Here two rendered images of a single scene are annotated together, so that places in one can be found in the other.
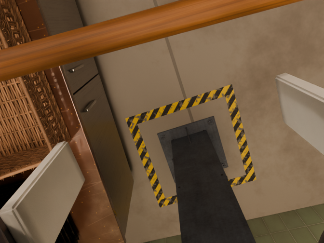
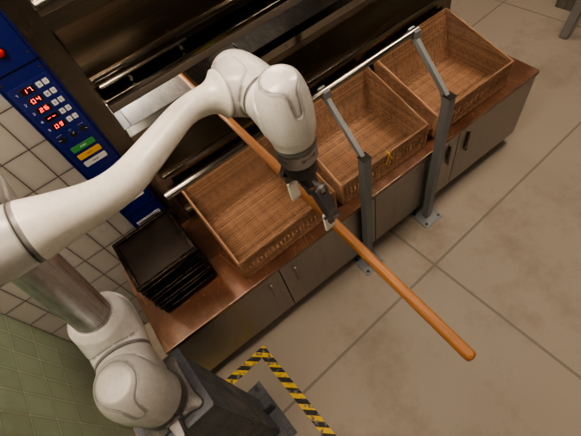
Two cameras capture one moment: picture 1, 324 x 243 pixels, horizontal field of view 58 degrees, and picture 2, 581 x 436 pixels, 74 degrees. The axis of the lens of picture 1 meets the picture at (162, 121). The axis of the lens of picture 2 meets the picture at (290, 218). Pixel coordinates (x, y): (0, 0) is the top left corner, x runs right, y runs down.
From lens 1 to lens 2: 0.90 m
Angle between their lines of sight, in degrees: 41
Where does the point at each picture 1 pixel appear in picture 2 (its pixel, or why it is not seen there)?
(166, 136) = (259, 391)
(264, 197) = not seen: outside the picture
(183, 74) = (324, 381)
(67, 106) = (271, 268)
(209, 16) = (346, 235)
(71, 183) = (294, 195)
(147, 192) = not seen: hidden behind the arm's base
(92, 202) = (201, 310)
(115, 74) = (298, 321)
